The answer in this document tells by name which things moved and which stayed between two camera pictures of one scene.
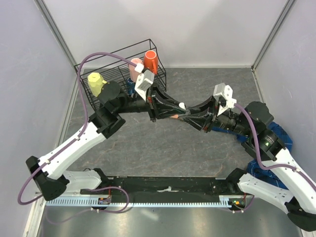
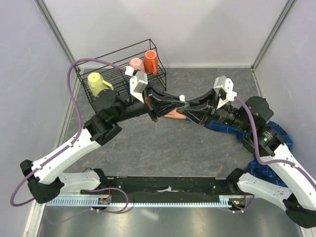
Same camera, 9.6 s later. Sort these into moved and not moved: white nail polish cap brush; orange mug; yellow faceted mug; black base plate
Moved: white nail polish cap brush
Not moved: black base plate; yellow faceted mug; orange mug
